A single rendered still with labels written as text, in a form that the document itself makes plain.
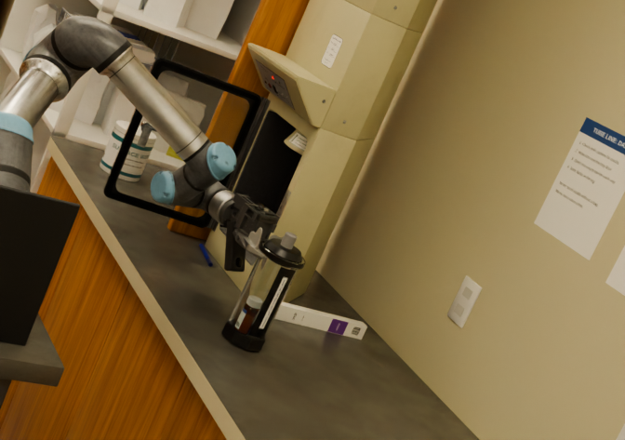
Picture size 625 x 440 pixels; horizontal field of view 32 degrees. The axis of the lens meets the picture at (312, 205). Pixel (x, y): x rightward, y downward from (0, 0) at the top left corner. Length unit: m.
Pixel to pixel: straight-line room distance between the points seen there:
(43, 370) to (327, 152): 0.99
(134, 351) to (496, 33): 1.24
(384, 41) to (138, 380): 0.99
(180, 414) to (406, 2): 1.10
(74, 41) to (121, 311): 0.71
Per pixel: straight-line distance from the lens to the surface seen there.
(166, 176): 2.48
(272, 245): 2.35
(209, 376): 2.21
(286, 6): 2.92
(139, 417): 2.52
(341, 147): 2.67
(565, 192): 2.55
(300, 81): 2.57
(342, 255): 3.19
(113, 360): 2.70
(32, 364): 2.00
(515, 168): 2.70
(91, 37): 2.38
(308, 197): 2.69
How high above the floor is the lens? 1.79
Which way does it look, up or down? 12 degrees down
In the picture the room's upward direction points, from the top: 24 degrees clockwise
